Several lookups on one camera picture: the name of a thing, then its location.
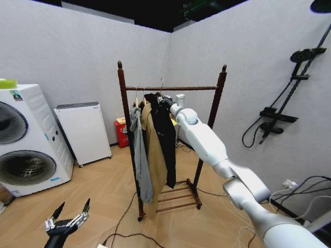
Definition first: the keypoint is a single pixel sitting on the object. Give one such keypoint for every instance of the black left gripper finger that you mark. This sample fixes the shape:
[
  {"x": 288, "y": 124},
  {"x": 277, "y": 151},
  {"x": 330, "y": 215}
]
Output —
[
  {"x": 53, "y": 219},
  {"x": 82, "y": 215}
]

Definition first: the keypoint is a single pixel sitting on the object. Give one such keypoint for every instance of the black garment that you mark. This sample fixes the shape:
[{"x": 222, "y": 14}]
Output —
[{"x": 165, "y": 144}]

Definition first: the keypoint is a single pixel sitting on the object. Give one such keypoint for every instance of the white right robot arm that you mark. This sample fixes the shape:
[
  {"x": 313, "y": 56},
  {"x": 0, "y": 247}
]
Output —
[{"x": 201, "y": 137}]

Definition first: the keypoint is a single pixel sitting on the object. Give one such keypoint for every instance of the wooden hanger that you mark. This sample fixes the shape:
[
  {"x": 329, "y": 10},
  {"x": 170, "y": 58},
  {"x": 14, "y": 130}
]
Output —
[
  {"x": 136, "y": 96},
  {"x": 144, "y": 96}
]

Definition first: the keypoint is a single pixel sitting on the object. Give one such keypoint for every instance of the grey hooded garment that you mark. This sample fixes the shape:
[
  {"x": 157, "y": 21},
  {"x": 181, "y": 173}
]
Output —
[{"x": 141, "y": 155}]

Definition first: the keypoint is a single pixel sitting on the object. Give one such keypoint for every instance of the yellow object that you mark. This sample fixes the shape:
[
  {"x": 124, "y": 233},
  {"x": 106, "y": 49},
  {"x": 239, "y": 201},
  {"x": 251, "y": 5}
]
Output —
[{"x": 175, "y": 122}]

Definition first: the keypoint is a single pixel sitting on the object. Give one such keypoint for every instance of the white plug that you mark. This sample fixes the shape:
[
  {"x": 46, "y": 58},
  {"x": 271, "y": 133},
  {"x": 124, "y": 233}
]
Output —
[{"x": 102, "y": 246}]

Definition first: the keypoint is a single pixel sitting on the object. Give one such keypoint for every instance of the dark wooden clothes rack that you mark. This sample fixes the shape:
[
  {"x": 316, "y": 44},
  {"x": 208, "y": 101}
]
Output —
[{"x": 121, "y": 85}]

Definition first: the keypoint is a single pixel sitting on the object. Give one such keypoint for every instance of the cream packet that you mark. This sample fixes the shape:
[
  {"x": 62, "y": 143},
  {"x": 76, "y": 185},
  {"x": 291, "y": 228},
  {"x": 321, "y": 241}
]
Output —
[{"x": 121, "y": 120}]

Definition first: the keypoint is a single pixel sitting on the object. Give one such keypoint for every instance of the brown basket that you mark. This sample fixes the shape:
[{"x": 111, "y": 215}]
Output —
[{"x": 6, "y": 195}]

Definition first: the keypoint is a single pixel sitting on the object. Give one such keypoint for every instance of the red box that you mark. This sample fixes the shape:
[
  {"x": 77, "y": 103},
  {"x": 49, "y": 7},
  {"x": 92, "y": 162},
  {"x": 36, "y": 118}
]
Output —
[{"x": 121, "y": 137}]

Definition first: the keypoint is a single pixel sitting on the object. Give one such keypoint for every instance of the tan coat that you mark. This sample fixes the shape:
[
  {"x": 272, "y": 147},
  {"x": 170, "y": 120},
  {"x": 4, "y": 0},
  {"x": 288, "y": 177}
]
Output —
[{"x": 155, "y": 160}]

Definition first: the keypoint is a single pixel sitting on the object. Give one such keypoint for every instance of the white low cabinet appliance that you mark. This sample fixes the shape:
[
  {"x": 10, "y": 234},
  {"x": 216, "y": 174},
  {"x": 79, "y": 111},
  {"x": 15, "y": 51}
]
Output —
[{"x": 82, "y": 131}]

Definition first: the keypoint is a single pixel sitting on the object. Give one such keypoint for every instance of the white stacked washer dryer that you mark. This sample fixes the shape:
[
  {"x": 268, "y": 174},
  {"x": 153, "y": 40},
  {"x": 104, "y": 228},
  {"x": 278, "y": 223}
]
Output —
[{"x": 33, "y": 134}]

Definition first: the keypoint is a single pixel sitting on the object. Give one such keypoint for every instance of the black shower tap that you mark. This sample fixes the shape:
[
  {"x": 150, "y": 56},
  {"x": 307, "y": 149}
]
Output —
[{"x": 270, "y": 127}]

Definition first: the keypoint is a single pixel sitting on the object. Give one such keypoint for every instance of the black shower mixer shelf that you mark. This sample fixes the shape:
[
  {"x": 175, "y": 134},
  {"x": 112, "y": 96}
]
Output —
[{"x": 279, "y": 115}]

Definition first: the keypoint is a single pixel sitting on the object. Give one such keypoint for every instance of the black hand shower head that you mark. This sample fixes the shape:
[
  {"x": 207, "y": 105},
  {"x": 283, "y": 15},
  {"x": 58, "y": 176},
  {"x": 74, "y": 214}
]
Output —
[{"x": 302, "y": 54}]

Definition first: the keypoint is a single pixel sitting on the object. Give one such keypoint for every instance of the green flat box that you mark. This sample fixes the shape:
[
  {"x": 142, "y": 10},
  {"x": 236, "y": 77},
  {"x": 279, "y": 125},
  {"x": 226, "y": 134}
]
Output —
[{"x": 7, "y": 83}]

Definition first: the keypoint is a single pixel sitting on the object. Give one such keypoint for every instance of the white power strip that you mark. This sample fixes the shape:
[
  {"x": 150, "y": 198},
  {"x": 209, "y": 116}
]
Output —
[{"x": 290, "y": 184}]

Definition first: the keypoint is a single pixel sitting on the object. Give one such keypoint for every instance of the white wall box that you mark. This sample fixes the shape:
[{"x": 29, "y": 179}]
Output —
[{"x": 180, "y": 100}]

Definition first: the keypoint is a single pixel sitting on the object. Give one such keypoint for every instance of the black shower rail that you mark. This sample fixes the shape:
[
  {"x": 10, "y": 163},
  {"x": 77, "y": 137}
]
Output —
[{"x": 306, "y": 65}]

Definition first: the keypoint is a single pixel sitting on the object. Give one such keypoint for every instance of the black floor frame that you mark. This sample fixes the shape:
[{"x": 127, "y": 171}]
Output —
[{"x": 287, "y": 209}]

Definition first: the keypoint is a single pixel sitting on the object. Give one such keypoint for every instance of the pale grey post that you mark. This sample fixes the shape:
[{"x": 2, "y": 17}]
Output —
[{"x": 319, "y": 222}]

